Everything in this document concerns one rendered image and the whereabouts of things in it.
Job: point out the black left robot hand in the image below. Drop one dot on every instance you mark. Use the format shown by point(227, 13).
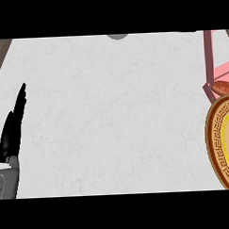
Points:
point(13, 130)

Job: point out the pink cardboard box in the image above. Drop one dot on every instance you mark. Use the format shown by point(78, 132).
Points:
point(216, 63)

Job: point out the orange sweet potato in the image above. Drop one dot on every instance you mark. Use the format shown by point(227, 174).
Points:
point(223, 88)

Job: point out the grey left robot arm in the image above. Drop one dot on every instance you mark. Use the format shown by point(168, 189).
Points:
point(8, 182)

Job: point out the grey rounded object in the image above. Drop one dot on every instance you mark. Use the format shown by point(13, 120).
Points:
point(117, 36)

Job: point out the brown patterned plate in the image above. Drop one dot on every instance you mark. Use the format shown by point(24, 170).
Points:
point(222, 143)

